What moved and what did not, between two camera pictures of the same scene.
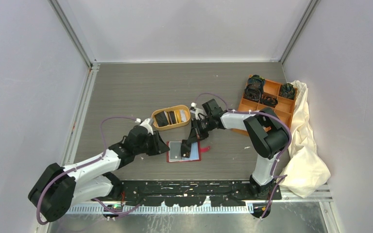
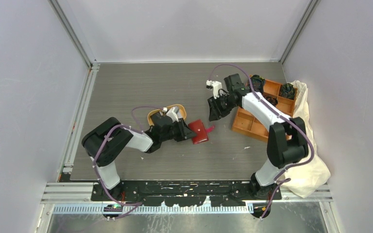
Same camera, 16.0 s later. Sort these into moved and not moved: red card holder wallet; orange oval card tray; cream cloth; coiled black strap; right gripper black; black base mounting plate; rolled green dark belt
Moved: right gripper black; orange oval card tray; red card holder wallet
Not moved: cream cloth; rolled green dark belt; coiled black strap; black base mounting plate
